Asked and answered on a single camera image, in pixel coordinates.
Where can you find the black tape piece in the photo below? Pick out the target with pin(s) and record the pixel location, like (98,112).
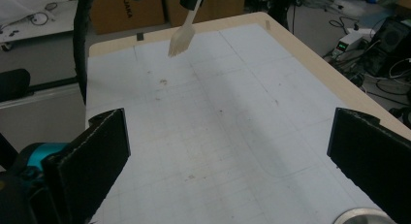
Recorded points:
(139,36)

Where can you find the white power strip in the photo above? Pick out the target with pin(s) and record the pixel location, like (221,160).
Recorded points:
(363,31)

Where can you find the white wheeled board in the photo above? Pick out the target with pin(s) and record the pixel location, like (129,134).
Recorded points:
(32,26)

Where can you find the brown cardboard box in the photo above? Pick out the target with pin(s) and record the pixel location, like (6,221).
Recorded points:
(129,10)

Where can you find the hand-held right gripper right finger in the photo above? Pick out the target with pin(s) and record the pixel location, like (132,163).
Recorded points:
(374,156)

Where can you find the steel utensil rack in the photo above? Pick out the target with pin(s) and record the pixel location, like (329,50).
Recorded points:
(362,217)

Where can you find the aluminium rail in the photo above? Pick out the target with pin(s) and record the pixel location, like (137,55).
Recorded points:
(42,96)

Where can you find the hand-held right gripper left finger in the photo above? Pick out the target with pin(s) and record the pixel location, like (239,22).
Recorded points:
(87,166)

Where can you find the white grid mat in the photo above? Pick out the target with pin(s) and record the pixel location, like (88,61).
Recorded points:
(226,120)

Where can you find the black rounded pad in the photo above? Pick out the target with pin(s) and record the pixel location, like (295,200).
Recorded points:
(13,83)

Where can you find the white power supply unit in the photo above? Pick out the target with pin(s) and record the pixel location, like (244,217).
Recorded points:
(347,43)

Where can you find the black computer tower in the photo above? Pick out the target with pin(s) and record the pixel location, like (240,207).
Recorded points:
(391,39)

